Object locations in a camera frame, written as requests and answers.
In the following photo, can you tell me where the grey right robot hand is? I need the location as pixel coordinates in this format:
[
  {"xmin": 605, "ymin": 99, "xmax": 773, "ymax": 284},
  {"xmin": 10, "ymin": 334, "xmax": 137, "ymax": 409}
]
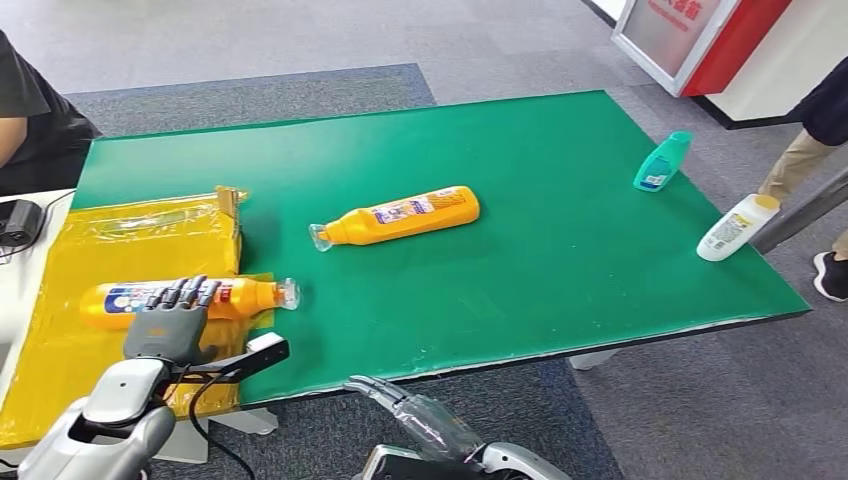
[{"xmin": 343, "ymin": 374, "xmax": 488, "ymax": 464}]

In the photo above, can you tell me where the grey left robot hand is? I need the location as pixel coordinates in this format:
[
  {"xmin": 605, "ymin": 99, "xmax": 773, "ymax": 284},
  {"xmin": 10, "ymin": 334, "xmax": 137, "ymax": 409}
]
[{"xmin": 123, "ymin": 274, "xmax": 223, "ymax": 367}]

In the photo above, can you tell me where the orange bottle clear cap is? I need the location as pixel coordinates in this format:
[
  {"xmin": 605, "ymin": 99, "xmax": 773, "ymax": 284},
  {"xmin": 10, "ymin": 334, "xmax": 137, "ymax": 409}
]
[
  {"xmin": 307, "ymin": 186, "xmax": 481, "ymax": 254},
  {"xmin": 79, "ymin": 276, "xmax": 301, "ymax": 331}
]

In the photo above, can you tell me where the teal plastic bottle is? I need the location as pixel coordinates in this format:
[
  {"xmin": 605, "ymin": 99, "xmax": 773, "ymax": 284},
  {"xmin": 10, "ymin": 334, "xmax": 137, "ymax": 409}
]
[{"xmin": 632, "ymin": 130, "xmax": 694, "ymax": 193}]

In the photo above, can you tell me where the white bottle yellow cap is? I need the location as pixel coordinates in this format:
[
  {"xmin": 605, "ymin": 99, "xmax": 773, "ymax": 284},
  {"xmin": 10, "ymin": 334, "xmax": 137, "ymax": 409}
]
[{"xmin": 695, "ymin": 193, "xmax": 782, "ymax": 263}]

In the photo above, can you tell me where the white table foot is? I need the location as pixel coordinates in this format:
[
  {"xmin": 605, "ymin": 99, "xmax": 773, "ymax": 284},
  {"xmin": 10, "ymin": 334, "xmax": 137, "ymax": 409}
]
[
  {"xmin": 568, "ymin": 350, "xmax": 622, "ymax": 372},
  {"xmin": 208, "ymin": 406, "xmax": 280, "ymax": 437}
]

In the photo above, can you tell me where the yellow plastic wrapped cardboard sheet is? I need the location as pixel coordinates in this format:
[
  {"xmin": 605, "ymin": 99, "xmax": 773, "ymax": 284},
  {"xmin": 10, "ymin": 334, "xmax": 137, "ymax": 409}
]
[{"xmin": 0, "ymin": 186, "xmax": 276, "ymax": 450}]

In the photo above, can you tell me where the white desk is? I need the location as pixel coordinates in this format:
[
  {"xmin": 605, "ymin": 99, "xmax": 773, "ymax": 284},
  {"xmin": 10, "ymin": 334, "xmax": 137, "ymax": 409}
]
[{"xmin": 0, "ymin": 188, "xmax": 78, "ymax": 412}]

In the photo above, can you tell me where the black device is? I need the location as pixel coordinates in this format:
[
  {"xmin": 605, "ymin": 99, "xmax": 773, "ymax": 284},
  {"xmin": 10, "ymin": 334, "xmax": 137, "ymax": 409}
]
[{"xmin": 0, "ymin": 198, "xmax": 45, "ymax": 250}]

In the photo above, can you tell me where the person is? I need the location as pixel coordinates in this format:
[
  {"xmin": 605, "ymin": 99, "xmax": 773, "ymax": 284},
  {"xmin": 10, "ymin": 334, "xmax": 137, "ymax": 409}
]
[
  {"xmin": 758, "ymin": 56, "xmax": 848, "ymax": 304},
  {"xmin": 0, "ymin": 27, "xmax": 103, "ymax": 197}
]

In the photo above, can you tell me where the green table cover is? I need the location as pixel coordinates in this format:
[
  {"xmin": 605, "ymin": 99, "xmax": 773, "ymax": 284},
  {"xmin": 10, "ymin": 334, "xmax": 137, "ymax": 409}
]
[{"xmin": 71, "ymin": 89, "xmax": 812, "ymax": 405}]

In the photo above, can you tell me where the grey metal pole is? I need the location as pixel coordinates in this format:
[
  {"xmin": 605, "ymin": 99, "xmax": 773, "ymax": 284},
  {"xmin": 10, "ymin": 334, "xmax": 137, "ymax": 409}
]
[{"xmin": 750, "ymin": 168, "xmax": 848, "ymax": 256}]

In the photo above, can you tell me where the red white sign stand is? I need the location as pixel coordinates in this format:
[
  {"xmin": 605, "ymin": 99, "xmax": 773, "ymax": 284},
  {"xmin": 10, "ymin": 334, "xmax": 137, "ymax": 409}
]
[{"xmin": 610, "ymin": 0, "xmax": 795, "ymax": 99}]

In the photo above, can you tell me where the white counter black base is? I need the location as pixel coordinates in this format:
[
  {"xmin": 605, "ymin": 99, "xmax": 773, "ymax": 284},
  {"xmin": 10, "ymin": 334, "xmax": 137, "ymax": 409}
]
[{"xmin": 695, "ymin": 0, "xmax": 848, "ymax": 131}]

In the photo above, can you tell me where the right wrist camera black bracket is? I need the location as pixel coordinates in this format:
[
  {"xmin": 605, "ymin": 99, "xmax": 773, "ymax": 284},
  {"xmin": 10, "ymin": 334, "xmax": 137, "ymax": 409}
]
[{"xmin": 357, "ymin": 443, "xmax": 486, "ymax": 480}]

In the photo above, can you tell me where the wrist camera black bracket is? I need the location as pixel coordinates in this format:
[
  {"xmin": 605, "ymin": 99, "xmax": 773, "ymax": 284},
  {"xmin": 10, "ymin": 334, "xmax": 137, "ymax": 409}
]
[
  {"xmin": 184, "ymin": 332, "xmax": 291, "ymax": 387},
  {"xmin": 357, "ymin": 443, "xmax": 486, "ymax": 480}
]

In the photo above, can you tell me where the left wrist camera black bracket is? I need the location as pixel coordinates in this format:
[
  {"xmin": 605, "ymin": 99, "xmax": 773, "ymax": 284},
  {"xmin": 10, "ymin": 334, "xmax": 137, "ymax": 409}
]
[{"xmin": 184, "ymin": 332, "xmax": 291, "ymax": 387}]

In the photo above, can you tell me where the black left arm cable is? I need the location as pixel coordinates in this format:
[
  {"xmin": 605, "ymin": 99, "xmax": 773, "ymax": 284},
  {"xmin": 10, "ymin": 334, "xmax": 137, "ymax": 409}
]
[{"xmin": 187, "ymin": 369, "xmax": 258, "ymax": 480}]

